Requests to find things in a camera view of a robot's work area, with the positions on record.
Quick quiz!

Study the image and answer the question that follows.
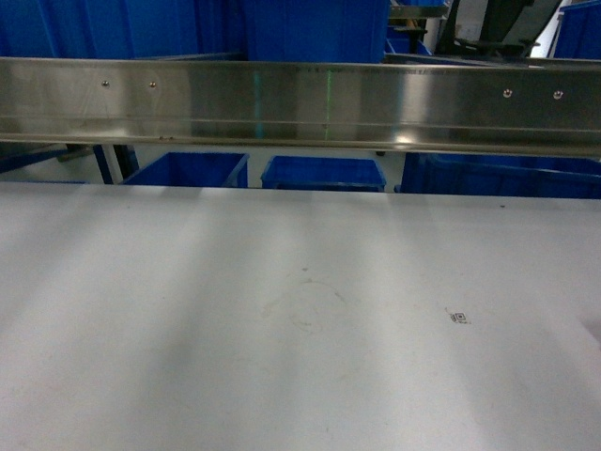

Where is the stainless steel shelf rail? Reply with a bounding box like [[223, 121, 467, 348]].
[[1, 55, 600, 157]]

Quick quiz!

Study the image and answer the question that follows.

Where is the blue bin below left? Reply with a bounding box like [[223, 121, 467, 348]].
[[122, 152, 250, 188]]

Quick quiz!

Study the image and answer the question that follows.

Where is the large blue bin upper shelf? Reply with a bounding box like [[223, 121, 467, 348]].
[[241, 0, 390, 64]]

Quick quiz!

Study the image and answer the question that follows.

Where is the blue bin below right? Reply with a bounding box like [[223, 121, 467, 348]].
[[394, 152, 600, 199]]

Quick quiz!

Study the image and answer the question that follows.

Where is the blue bin below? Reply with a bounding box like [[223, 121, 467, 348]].
[[122, 152, 250, 188], [394, 152, 600, 199]]

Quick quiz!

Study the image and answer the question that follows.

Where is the printed tag on table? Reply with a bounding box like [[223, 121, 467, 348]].
[[445, 308, 470, 324]]

